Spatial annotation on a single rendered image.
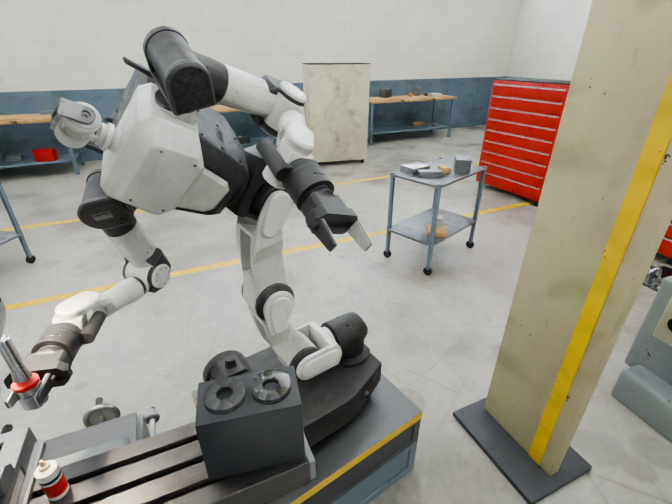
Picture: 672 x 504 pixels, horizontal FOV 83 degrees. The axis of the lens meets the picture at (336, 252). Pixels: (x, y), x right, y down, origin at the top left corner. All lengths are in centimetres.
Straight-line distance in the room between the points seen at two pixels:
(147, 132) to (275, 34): 763
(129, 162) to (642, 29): 144
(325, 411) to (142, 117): 114
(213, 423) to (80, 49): 766
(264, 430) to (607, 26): 152
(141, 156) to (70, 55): 729
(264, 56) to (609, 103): 737
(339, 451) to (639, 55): 165
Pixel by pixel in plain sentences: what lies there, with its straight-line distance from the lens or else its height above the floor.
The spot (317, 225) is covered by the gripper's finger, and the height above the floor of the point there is 149.
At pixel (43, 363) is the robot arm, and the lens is 108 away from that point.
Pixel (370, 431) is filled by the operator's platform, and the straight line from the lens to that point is 171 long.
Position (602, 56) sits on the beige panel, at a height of 175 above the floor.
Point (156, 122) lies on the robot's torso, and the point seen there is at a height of 163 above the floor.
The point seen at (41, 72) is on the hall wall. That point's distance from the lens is 830.
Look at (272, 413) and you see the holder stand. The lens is 88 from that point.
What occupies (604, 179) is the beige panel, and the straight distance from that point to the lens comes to 158.
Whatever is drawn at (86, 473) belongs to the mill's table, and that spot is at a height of 91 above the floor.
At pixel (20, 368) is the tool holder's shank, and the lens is 102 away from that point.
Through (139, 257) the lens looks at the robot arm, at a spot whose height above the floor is 122.
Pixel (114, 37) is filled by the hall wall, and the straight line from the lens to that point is 816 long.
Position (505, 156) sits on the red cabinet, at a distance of 566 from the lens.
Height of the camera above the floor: 176
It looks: 28 degrees down
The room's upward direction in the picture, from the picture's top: straight up
